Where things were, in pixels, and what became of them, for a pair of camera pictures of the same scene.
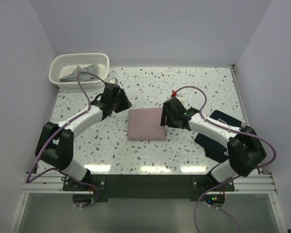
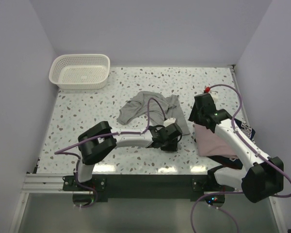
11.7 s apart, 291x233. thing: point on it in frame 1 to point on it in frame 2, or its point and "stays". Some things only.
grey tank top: [93, 69] to [153, 108]
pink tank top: [144, 124] to [209, 143]
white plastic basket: [64, 65] stays
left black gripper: [126, 103] to [173, 147]
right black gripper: [163, 122] to [193, 117]
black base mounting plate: [148, 188] stays
